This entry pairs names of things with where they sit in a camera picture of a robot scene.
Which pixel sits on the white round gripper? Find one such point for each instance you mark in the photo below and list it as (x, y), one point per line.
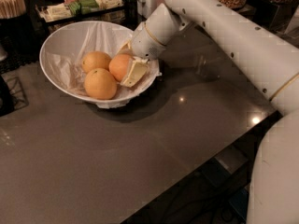
(144, 45)

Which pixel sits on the orange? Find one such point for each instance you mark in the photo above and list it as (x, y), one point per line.
(95, 59)
(118, 66)
(100, 84)

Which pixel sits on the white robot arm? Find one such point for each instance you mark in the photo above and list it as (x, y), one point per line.
(272, 66)

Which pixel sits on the white paper bowl liner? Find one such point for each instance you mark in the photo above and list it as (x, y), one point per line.
(62, 69)

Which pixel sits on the white bowl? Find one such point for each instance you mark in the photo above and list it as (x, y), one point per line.
(56, 47)

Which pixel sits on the black tea bag rack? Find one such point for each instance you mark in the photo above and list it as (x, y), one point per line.
(117, 11)

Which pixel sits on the green tea bag packets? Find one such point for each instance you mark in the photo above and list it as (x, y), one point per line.
(80, 7)

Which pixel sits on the white tea bag packets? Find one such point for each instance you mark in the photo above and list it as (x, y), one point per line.
(57, 12)

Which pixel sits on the far blue floor box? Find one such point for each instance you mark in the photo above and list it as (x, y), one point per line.
(223, 165)

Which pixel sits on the blue floor box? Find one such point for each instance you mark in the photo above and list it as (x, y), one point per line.
(239, 204)
(223, 165)

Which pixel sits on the near blue floor box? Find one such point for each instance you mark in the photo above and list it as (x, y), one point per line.
(239, 204)

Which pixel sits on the black wire rack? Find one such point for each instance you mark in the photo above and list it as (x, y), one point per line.
(12, 95)

